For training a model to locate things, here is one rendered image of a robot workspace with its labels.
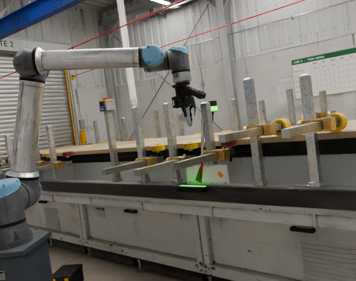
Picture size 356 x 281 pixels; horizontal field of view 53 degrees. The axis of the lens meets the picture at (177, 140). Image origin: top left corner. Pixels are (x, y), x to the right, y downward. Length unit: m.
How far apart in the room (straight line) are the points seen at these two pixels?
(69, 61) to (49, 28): 9.75
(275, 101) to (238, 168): 7.29
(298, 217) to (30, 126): 1.26
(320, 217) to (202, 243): 0.86
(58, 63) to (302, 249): 1.43
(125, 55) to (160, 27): 9.52
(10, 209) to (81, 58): 0.70
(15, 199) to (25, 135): 0.31
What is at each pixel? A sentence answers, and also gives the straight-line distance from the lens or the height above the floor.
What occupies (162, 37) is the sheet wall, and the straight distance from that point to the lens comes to 10.99.
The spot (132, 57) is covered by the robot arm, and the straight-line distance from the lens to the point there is 1.59.
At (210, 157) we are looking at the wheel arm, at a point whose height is 0.85.
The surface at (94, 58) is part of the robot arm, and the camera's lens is 1.61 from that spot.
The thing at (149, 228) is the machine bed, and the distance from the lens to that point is 2.56.
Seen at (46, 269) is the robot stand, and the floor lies 0.45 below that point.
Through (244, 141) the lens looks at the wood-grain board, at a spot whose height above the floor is 0.89.
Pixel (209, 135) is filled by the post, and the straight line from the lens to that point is 1.74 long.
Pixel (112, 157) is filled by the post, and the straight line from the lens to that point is 2.29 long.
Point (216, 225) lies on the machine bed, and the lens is 2.16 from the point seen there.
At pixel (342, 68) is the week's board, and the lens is 8.76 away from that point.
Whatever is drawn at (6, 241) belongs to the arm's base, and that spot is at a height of 0.63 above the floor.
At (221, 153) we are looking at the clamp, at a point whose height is 0.86.
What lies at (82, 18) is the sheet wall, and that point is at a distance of 12.27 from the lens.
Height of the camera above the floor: 1.03
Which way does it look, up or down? 3 degrees down
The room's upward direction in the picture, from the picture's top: 7 degrees counter-clockwise
